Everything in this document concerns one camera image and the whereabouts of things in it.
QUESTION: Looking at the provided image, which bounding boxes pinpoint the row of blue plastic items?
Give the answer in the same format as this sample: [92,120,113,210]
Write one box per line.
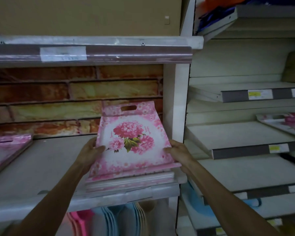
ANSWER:
[92,203,142,236]

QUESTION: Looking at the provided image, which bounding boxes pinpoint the white shelf upright post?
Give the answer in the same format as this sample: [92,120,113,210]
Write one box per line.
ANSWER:
[162,0,197,145]

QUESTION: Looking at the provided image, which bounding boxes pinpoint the orange bag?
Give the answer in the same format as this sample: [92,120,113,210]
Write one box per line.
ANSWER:
[196,0,251,15]

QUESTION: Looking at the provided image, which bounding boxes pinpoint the person's right forearm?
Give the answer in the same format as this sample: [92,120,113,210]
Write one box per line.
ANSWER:
[184,160,282,236]

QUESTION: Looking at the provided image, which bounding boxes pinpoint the person's left forearm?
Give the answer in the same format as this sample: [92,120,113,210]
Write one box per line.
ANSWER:
[5,160,89,236]

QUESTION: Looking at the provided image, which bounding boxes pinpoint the shelf with pink price rail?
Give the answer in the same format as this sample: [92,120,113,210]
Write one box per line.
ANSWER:
[0,35,204,69]

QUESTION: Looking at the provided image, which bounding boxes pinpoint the beige plastic items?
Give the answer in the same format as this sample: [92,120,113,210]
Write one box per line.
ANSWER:
[135,201,156,236]

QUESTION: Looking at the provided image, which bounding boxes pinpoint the white shelf board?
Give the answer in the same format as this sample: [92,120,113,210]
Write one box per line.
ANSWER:
[0,134,188,223]

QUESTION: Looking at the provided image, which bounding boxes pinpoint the person's left hand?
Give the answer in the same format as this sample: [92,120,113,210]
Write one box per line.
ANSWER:
[75,137,106,176]

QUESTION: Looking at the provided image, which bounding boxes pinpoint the pile of pink floral bags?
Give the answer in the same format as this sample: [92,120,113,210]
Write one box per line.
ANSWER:
[0,134,33,180]

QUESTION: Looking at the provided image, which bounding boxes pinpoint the stack of pink floral bags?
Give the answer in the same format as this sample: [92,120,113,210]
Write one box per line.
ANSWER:
[85,101,182,193]

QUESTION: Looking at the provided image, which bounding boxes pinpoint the yellow price label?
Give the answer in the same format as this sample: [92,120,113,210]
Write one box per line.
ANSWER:
[267,218,284,227]
[247,89,274,100]
[268,143,290,154]

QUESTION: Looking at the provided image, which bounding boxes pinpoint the black item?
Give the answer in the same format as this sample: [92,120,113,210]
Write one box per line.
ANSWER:
[280,153,295,168]

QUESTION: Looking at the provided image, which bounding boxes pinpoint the brick pattern back panel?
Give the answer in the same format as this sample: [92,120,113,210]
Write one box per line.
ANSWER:
[0,64,164,140]

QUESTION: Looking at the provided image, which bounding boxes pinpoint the light blue plastic item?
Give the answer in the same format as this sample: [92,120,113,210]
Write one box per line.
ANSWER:
[186,182,261,212]

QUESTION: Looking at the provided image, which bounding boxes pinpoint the pink floral bag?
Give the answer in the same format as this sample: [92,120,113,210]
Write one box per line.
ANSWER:
[256,112,295,139]

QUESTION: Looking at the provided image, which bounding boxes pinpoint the pink plastic items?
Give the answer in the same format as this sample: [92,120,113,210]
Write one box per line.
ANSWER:
[66,209,94,236]

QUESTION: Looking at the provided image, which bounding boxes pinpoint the person's right hand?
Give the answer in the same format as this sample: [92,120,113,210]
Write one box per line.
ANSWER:
[163,139,200,175]

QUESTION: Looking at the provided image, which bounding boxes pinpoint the blue bags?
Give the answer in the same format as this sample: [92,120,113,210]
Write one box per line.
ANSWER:
[196,5,238,35]

